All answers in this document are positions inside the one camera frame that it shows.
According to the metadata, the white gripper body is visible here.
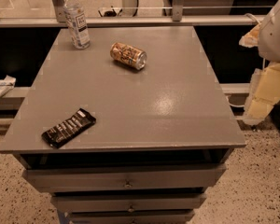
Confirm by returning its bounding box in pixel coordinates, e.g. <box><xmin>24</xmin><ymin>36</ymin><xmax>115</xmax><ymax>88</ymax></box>
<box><xmin>258</xmin><ymin>0</ymin><xmax>280</xmax><ymax>63</ymax></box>

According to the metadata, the middle grey drawer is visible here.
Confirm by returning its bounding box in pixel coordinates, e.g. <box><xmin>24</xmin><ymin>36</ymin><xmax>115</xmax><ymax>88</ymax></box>
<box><xmin>51</xmin><ymin>193</ymin><xmax>206</xmax><ymax>213</ymax></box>

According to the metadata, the clear plastic water bottle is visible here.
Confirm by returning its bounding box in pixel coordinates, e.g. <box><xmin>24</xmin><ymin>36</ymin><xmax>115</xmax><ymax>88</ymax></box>
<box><xmin>63</xmin><ymin>0</ymin><xmax>91</xmax><ymax>49</ymax></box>

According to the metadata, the top grey drawer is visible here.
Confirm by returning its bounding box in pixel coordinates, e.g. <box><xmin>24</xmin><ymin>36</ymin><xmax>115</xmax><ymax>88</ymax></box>
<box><xmin>22</xmin><ymin>164</ymin><xmax>226</xmax><ymax>193</ymax></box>

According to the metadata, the white cable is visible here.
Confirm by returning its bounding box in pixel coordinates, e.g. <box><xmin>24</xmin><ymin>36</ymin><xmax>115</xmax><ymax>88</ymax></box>
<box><xmin>226</xmin><ymin>95</ymin><xmax>248</xmax><ymax>109</ymax></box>

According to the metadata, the orange soda can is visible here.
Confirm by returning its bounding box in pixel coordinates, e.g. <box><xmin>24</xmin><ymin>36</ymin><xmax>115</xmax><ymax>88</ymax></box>
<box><xmin>110</xmin><ymin>42</ymin><xmax>147</xmax><ymax>70</ymax></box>

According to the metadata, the black object behind rail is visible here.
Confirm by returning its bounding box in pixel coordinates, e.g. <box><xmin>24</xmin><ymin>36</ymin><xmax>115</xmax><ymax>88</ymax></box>
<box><xmin>98</xmin><ymin>7</ymin><xmax>122</xmax><ymax>17</ymax></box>

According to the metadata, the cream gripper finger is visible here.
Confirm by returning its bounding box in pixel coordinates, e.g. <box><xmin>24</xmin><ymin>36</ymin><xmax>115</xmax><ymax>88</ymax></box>
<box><xmin>239</xmin><ymin>24</ymin><xmax>260</xmax><ymax>48</ymax></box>
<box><xmin>243</xmin><ymin>62</ymin><xmax>280</xmax><ymax>125</ymax></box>

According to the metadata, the grey drawer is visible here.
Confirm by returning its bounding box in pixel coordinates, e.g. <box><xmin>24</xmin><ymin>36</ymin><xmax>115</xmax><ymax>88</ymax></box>
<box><xmin>22</xmin><ymin>164</ymin><xmax>226</xmax><ymax>193</ymax></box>
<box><xmin>51</xmin><ymin>193</ymin><xmax>206</xmax><ymax>213</ymax></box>
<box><xmin>68</xmin><ymin>210</ymin><xmax>194</xmax><ymax>224</ymax></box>

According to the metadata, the black snack bar wrapper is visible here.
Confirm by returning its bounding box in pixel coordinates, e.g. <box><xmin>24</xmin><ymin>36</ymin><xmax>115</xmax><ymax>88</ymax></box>
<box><xmin>41</xmin><ymin>108</ymin><xmax>96</xmax><ymax>148</ymax></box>

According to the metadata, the bottom grey drawer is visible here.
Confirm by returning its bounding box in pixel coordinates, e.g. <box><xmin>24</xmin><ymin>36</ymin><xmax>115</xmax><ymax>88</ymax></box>
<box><xmin>68</xmin><ymin>210</ymin><xmax>194</xmax><ymax>224</ymax></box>

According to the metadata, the grey drawer cabinet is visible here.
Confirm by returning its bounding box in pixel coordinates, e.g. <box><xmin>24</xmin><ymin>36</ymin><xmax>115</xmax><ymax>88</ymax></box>
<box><xmin>0</xmin><ymin>26</ymin><xmax>247</xmax><ymax>224</ymax></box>

